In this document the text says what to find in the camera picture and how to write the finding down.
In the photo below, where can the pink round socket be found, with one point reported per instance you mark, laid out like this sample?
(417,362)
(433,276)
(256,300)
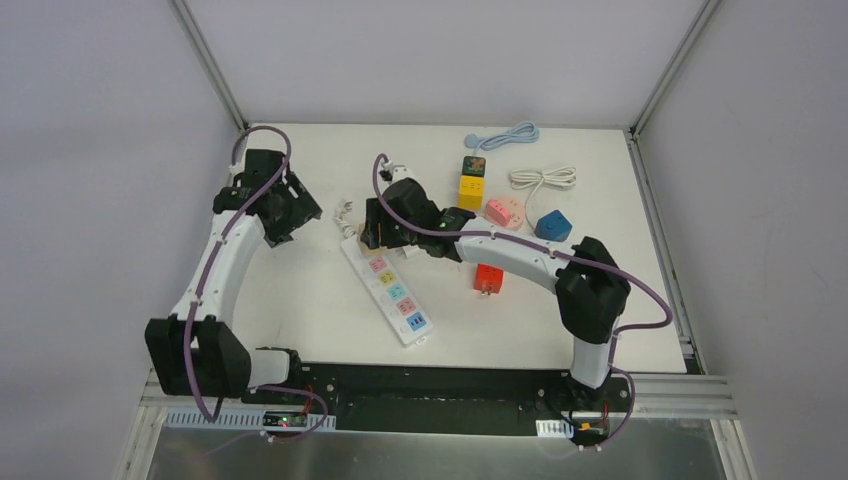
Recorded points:
(507,211)

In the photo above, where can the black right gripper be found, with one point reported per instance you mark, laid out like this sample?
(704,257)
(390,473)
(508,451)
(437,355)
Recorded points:
(374,232)

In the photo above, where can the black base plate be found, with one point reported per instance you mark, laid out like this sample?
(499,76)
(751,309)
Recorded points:
(461,417)

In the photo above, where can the aluminium frame rail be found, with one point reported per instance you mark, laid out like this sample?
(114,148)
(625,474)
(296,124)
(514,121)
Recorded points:
(645,395)

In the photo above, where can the beige cube socket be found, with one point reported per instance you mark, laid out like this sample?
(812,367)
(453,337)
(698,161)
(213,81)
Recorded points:
(368,248)

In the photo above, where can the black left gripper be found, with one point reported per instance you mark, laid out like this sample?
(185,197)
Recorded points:
(291,216)

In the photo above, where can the blue cube socket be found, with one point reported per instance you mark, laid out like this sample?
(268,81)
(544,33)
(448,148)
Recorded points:
(553,226)

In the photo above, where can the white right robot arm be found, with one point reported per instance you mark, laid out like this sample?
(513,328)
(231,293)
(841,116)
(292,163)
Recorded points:
(590,294)

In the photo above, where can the white multicolour power strip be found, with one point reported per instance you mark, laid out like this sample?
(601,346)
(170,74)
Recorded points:
(401,309)

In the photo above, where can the orange-red cube socket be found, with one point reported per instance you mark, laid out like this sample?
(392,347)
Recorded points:
(488,280)

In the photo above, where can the yellow cube socket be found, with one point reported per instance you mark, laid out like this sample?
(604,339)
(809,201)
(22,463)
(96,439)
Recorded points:
(470,192)

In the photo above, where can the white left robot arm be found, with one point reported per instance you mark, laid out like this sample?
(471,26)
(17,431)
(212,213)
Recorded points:
(194,349)

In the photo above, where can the dark green cube socket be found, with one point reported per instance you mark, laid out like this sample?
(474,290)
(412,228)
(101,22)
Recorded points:
(473,166)

